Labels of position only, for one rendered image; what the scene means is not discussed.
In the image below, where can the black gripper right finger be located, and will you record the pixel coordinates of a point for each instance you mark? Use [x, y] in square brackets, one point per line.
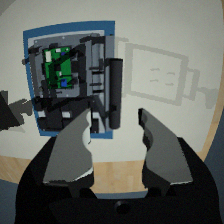
[172, 165]

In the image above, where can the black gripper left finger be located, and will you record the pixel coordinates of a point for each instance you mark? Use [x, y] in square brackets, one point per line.
[59, 170]

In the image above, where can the green circuit board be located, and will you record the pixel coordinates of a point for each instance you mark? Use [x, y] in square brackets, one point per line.
[58, 70]

